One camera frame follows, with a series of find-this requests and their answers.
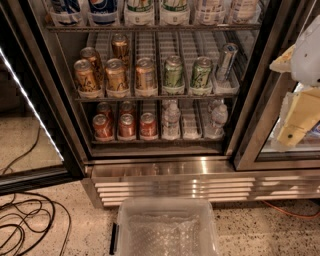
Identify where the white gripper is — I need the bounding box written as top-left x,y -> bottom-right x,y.
269,15 -> 320,147

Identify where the orange can lane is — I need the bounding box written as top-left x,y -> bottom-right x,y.
105,58 -> 128,92
111,33 -> 129,66
136,57 -> 156,90

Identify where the closed right fridge door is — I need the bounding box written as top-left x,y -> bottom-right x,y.
226,0 -> 320,172

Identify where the slim silver can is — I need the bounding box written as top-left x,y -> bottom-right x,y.
216,43 -> 238,81

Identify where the green can right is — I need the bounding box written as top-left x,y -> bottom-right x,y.
191,56 -> 213,89

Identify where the green can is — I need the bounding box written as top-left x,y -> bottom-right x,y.
164,55 -> 183,88
191,56 -> 213,89

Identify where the green can left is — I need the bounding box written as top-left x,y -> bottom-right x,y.
164,55 -> 183,88

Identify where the red can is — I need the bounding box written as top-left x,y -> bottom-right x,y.
96,102 -> 113,119
119,114 -> 136,137
92,114 -> 113,138
120,101 -> 135,115

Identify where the red can back left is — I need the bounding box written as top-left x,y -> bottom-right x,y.
96,102 -> 113,119

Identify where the red can front left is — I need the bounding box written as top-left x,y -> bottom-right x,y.
92,114 -> 113,138

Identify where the orange can front left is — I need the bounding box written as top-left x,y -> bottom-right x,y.
74,59 -> 100,92

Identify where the orange can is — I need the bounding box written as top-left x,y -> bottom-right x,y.
74,59 -> 100,92
80,47 -> 104,84

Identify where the orange can behind left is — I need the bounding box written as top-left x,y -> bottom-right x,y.
80,47 -> 104,84

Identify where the open glass fridge door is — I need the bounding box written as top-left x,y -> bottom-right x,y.
0,0 -> 86,195

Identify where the clear water bottle right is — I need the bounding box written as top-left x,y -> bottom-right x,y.
206,99 -> 228,139

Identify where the clear water bottle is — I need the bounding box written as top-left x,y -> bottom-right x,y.
162,103 -> 180,139
206,99 -> 228,139

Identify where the white label bottle right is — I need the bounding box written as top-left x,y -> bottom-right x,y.
227,0 -> 261,24

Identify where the white label bottle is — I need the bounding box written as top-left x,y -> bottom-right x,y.
194,0 -> 226,25
227,0 -> 261,24

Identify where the white label bottle left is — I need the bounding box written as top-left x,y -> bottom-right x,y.
194,0 -> 226,25

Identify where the clear water bottle left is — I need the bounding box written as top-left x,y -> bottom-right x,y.
162,103 -> 180,139

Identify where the green label bottle right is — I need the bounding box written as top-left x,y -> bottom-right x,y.
160,0 -> 190,25

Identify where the green label bottle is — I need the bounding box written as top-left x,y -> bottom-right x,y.
160,0 -> 190,25
124,0 -> 154,26

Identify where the green label bottle left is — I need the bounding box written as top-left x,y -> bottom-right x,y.
124,0 -> 154,26

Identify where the clear plastic bin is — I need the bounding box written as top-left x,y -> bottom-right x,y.
109,197 -> 220,256

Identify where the blue pepsi bottle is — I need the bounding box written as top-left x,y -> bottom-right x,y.
88,0 -> 118,25
50,0 -> 82,26

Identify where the blue pepsi bottle left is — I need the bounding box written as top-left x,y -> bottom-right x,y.
50,0 -> 82,26

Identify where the orange cable on floor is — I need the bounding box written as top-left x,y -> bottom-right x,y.
259,199 -> 320,220

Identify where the black cable on floor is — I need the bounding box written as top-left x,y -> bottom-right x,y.
0,126 -> 73,256

